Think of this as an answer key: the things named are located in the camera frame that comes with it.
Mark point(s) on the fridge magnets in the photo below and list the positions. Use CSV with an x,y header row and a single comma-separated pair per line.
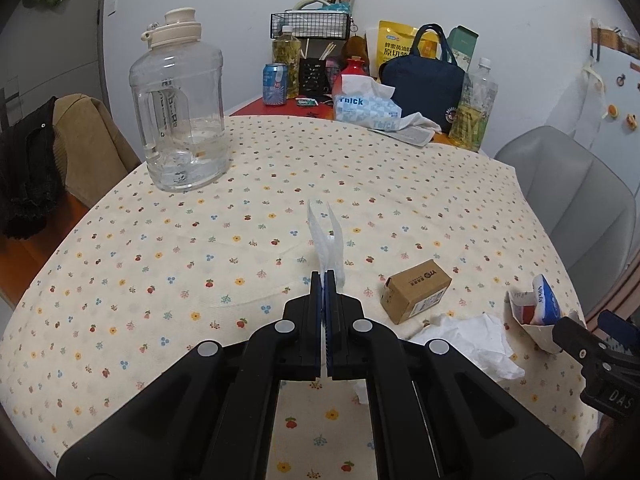
x,y
631,121

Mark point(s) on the teal item in basket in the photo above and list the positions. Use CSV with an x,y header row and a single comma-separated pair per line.
x,y
335,7

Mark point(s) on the white fridge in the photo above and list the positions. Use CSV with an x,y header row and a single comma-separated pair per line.
x,y
622,100

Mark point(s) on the red bottle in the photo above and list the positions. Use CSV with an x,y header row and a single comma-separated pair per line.
x,y
352,72

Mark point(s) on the black pen holder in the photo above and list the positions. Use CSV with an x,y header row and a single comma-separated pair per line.
x,y
314,77

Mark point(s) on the black garment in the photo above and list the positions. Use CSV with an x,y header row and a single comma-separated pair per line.
x,y
27,175

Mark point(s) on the brown plush toy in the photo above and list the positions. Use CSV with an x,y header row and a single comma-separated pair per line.
x,y
356,50

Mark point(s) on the small tea bottle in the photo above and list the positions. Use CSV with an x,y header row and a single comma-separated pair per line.
x,y
285,62

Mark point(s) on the large tea bottle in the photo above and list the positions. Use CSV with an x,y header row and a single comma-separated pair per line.
x,y
470,120

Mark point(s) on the blue soda can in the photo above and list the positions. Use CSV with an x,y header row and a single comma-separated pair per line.
x,y
275,87

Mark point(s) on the white plastic wrapper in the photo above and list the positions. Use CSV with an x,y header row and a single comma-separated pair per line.
x,y
327,245

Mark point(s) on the grey chair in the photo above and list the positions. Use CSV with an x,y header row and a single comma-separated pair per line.
x,y
575,200

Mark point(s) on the white blue carton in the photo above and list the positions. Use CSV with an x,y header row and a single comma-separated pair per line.
x,y
537,315

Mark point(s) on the blue white tissue pack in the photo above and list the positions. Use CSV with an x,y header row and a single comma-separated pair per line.
x,y
362,105

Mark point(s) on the green box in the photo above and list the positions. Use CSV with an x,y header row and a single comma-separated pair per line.
x,y
462,45

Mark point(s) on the floral tablecloth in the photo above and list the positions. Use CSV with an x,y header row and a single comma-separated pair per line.
x,y
200,260

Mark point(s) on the white tissue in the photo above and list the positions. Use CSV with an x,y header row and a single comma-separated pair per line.
x,y
465,342

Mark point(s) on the navy lunch bag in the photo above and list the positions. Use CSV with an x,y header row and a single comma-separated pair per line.
x,y
425,85

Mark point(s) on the small green card pack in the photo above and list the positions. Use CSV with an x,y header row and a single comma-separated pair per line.
x,y
305,102

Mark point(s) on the white tote bag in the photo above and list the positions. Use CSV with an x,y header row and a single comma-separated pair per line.
x,y
575,105

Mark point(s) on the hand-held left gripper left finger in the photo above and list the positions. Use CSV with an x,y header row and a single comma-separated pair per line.
x,y
300,325

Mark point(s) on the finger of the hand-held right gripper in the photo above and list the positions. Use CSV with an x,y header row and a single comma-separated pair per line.
x,y
572,335
620,327

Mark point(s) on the grey door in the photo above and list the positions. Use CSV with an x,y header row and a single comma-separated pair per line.
x,y
55,55

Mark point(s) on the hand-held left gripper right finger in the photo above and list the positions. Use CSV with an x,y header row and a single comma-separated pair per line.
x,y
345,325

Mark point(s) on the large clear water jug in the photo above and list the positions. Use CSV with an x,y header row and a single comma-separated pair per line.
x,y
177,105

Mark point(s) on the yellow pouch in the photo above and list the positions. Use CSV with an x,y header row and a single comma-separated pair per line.
x,y
395,42

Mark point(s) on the brown jacket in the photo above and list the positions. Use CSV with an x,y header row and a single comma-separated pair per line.
x,y
95,145

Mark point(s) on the small brown cardboard box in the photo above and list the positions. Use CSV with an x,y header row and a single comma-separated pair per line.
x,y
415,292

